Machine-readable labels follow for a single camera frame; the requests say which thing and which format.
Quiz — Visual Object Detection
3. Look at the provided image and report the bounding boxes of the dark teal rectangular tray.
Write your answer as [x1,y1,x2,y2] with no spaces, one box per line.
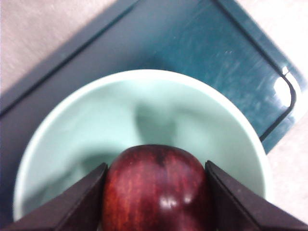
[0,0,303,231]

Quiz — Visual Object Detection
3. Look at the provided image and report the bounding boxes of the dark red plum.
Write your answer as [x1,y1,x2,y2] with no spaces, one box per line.
[102,144,213,231]

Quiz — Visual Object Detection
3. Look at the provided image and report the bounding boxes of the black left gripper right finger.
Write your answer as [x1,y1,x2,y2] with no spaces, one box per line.
[205,160,308,231]

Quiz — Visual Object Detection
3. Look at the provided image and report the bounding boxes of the teal ceramic bowl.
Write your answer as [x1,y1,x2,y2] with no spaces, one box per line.
[12,69,274,231]

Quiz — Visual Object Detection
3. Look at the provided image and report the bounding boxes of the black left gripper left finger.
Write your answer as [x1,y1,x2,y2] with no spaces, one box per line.
[0,162,108,231]

